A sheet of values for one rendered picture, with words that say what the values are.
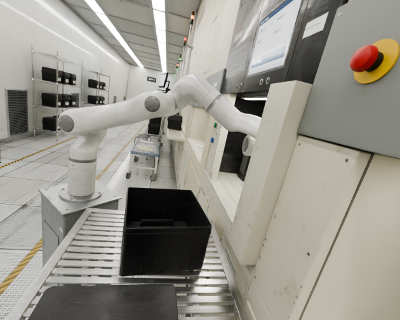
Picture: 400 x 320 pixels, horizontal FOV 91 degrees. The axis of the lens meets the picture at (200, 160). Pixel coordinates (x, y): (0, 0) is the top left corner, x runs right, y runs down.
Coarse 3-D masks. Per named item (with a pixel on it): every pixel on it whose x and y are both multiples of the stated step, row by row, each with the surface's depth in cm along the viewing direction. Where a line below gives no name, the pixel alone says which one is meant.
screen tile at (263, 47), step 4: (268, 24) 75; (264, 28) 78; (268, 28) 74; (272, 28) 71; (260, 32) 81; (264, 32) 77; (268, 32) 74; (260, 36) 80; (268, 36) 73; (268, 40) 73; (260, 44) 79; (264, 44) 76; (268, 44) 73; (256, 48) 83; (260, 48) 78; (264, 48) 75; (256, 52) 82; (260, 52) 78
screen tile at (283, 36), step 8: (288, 8) 62; (296, 8) 58; (280, 16) 67; (288, 16) 62; (280, 24) 66; (288, 24) 61; (280, 32) 65; (288, 32) 60; (272, 40) 70; (280, 40) 65
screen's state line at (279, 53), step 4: (280, 48) 64; (284, 48) 61; (272, 52) 68; (276, 52) 66; (280, 52) 64; (284, 52) 61; (264, 56) 74; (268, 56) 71; (272, 56) 68; (276, 56) 66; (280, 56) 63; (256, 60) 81; (260, 60) 77; (264, 60) 74; (268, 60) 71; (272, 60) 68; (252, 64) 84; (256, 64) 80; (260, 64) 76
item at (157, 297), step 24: (48, 288) 43; (72, 288) 44; (96, 288) 45; (120, 288) 46; (144, 288) 47; (168, 288) 48; (48, 312) 38; (72, 312) 39; (96, 312) 40; (120, 312) 41; (144, 312) 42; (168, 312) 43
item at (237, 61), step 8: (296, 24) 57; (312, 24) 50; (320, 24) 48; (304, 32) 53; (312, 32) 50; (248, 40) 93; (256, 40) 84; (240, 48) 103; (248, 48) 91; (288, 48) 59; (232, 56) 114; (240, 56) 101; (232, 64) 112; (240, 64) 99; (232, 72) 109; (240, 72) 98; (248, 72) 87; (264, 72) 72; (216, 128) 129; (208, 216) 116
